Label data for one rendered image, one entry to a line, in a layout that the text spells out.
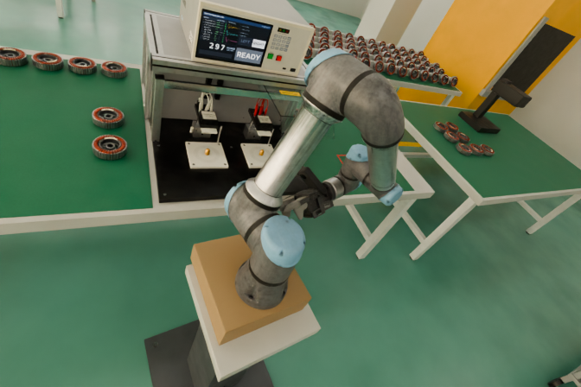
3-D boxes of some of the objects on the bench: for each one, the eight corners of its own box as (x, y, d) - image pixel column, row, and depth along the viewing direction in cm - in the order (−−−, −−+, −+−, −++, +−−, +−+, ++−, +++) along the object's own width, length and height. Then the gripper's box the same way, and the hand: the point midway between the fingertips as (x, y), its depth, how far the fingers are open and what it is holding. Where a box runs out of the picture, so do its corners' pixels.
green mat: (152, 208, 104) (152, 207, 104) (-121, 226, 75) (-122, 225, 75) (139, 69, 163) (139, 68, 163) (-17, 48, 134) (-17, 48, 134)
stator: (124, 130, 126) (124, 123, 124) (92, 129, 121) (92, 121, 118) (123, 113, 133) (123, 106, 131) (92, 112, 127) (91, 104, 125)
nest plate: (280, 168, 139) (281, 165, 138) (249, 168, 132) (250, 166, 131) (270, 146, 148) (271, 143, 148) (240, 145, 141) (240, 142, 140)
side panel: (151, 119, 137) (156, 50, 117) (144, 118, 136) (147, 48, 116) (148, 85, 154) (150, 21, 134) (141, 85, 153) (143, 19, 133)
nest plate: (227, 168, 127) (228, 166, 127) (190, 168, 120) (190, 166, 120) (220, 144, 137) (220, 142, 136) (185, 143, 130) (185, 141, 129)
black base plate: (315, 193, 137) (316, 190, 136) (158, 203, 107) (159, 199, 105) (279, 128, 167) (281, 124, 165) (150, 121, 136) (150, 117, 134)
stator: (125, 161, 115) (125, 154, 112) (90, 160, 110) (89, 152, 108) (128, 142, 122) (128, 135, 120) (95, 140, 117) (94, 132, 115)
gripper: (343, 206, 102) (296, 232, 89) (318, 205, 111) (271, 228, 99) (337, 180, 100) (288, 204, 88) (312, 181, 110) (264, 203, 97)
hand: (280, 206), depth 94 cm, fingers open, 5 cm apart
